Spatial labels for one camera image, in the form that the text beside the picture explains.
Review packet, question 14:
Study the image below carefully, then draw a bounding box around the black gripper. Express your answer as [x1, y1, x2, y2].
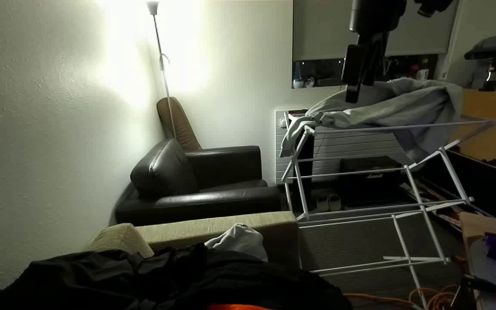
[342, 33, 387, 104]

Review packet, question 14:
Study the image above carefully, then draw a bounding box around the orange shirt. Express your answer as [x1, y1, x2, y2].
[204, 303, 271, 310]

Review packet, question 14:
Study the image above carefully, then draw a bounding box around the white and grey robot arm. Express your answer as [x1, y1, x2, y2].
[340, 0, 406, 104]

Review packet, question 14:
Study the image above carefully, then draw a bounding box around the grey cloth on rack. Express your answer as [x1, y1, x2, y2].
[289, 78, 463, 159]

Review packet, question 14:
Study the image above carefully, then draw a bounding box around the white metal drying rack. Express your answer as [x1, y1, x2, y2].
[280, 116, 494, 310]

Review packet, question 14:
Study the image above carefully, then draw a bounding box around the light grey shirt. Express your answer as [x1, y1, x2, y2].
[204, 224, 268, 262]

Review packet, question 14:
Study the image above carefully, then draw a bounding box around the black guitar amplifier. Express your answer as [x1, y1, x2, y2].
[337, 157, 402, 207]

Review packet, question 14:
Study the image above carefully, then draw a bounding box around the pair of slippers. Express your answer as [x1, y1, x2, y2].
[314, 193, 342, 212]

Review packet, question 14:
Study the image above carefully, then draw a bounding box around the brown cushion behind armchair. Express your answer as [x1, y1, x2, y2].
[156, 97, 199, 152]

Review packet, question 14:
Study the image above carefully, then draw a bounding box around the black leather armchair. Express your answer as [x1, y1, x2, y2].
[115, 140, 283, 226]

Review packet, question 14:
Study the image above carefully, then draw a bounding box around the cardboard box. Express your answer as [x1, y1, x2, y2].
[459, 212, 496, 308]

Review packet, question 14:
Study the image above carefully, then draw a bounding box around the white floor lamp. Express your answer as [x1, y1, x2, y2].
[146, 0, 175, 138]

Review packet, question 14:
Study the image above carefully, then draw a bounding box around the pile of black clothes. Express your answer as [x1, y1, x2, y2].
[0, 245, 352, 310]

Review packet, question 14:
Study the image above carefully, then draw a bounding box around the beige fabric couch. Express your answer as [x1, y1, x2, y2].
[87, 212, 299, 267]

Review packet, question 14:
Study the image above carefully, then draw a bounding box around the white wall radiator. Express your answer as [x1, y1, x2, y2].
[273, 109, 314, 183]

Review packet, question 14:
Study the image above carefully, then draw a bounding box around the orange extension cable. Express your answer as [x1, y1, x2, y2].
[342, 284, 461, 310]

